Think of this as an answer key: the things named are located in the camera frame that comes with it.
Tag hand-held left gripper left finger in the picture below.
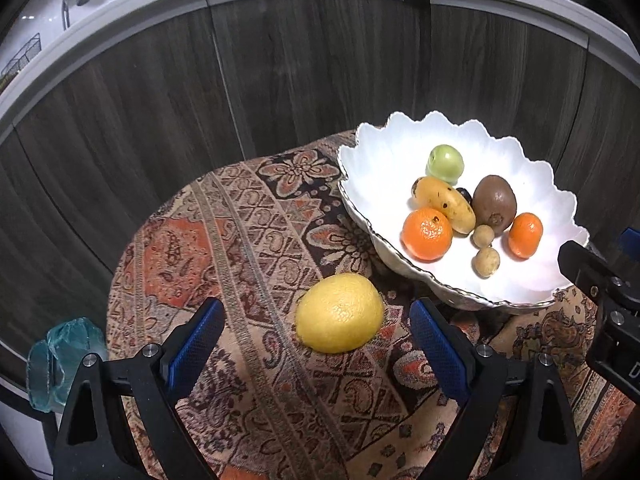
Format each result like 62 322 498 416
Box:
52 297 226 480

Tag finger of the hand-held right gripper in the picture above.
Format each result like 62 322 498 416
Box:
620 227 640 261
557 241 628 306

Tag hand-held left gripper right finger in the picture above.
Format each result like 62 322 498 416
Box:
409 297 583 480

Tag small orange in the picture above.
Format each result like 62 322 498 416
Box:
508 212 544 260

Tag yellow lemon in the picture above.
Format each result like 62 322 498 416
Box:
295 274 386 354

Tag brown kiwi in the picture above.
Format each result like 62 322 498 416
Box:
471 175 517 235

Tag yellow mango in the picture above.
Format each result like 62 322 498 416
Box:
411 176 477 235

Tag white scalloped bowl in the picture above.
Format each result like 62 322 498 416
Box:
337 110 591 316

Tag patterned paisley tablecloth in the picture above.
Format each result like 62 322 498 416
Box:
105 130 640 480

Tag large orange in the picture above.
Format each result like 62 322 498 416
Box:
401 207 454 262

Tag teal glass vase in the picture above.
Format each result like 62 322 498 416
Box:
26 317 107 413

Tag green apple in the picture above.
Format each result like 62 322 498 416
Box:
426 144 465 184

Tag dark wood cabinet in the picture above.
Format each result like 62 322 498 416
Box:
0 0 640 391

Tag wire dish rack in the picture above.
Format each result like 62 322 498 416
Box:
0 33 42 92

